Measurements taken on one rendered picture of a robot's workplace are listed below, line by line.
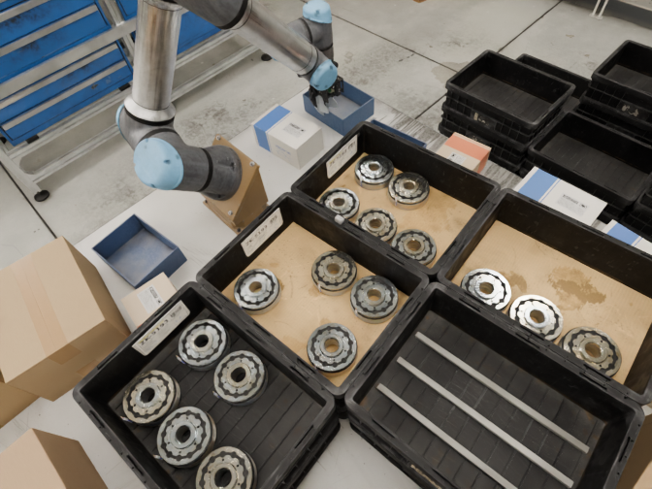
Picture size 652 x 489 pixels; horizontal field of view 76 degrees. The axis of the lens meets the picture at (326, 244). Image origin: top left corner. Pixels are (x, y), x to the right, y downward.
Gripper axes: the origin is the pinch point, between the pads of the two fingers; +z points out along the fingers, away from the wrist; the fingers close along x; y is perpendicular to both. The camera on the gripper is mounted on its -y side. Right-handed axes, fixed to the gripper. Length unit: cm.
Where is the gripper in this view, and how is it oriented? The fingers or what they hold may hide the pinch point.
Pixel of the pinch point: (322, 110)
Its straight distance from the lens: 148.3
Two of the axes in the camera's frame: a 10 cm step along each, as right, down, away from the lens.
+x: 7.2, -6.1, 3.3
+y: 6.8, 5.8, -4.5
